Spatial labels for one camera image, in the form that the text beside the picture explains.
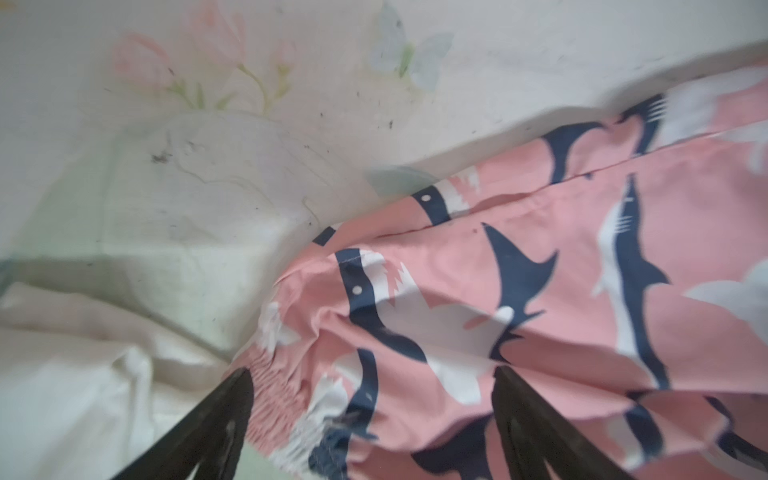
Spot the pink patterned garment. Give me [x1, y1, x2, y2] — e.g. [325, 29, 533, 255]
[233, 64, 767, 479]

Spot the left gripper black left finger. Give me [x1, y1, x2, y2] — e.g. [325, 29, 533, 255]
[114, 368, 254, 480]

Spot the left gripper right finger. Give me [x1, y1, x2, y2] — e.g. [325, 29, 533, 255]
[491, 366, 631, 480]

